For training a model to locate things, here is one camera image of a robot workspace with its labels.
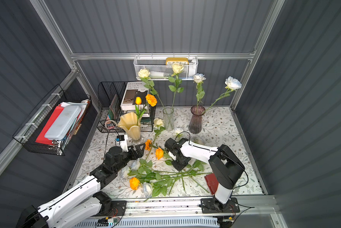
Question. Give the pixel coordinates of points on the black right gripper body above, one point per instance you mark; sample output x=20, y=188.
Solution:
x=179, y=162

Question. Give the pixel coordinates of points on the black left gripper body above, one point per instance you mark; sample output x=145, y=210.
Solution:
x=134, y=152

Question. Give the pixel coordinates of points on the orange rose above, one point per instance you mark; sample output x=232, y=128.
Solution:
x=159, y=153
x=134, y=183

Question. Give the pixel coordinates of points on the pale blue rose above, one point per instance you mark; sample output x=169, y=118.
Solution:
x=199, y=80
x=232, y=84
x=147, y=189
x=135, y=165
x=177, y=131

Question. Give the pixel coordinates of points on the orange marigold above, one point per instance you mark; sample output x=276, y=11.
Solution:
x=148, y=145

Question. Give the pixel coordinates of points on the white rose bud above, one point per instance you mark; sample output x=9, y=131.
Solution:
x=159, y=128

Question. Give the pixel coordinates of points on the orange tulip bud flower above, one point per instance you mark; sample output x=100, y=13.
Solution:
x=138, y=110

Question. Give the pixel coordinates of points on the orange marigold flower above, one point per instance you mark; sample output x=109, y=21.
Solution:
x=150, y=101

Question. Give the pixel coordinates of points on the cream white rose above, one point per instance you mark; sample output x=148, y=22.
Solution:
x=144, y=75

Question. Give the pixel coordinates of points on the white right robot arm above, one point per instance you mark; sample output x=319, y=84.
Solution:
x=225, y=165

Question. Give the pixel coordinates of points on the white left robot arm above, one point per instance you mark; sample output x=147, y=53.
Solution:
x=85, y=199

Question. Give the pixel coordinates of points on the orange rose front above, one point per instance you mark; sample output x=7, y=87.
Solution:
x=134, y=183

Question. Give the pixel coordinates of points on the purple glass vase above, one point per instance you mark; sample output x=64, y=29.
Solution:
x=195, y=125

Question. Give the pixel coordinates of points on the clear glass vase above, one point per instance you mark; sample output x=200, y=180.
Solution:
x=168, y=117

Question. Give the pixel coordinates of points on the cream yellow ruffled vase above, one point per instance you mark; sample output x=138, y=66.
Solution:
x=131, y=125

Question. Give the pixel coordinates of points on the pale blue rose front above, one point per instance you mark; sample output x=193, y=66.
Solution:
x=147, y=189

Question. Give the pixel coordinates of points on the white plastic case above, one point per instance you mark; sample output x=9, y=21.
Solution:
x=63, y=123

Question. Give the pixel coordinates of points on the red folder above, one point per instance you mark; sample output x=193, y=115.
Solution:
x=41, y=137

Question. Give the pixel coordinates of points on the black wire desk organizer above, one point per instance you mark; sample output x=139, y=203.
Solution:
x=110, y=95

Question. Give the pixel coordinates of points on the black wire wall basket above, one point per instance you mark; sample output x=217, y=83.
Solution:
x=28, y=132

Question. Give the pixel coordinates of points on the white mesh wall basket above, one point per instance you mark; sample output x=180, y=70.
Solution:
x=159, y=70

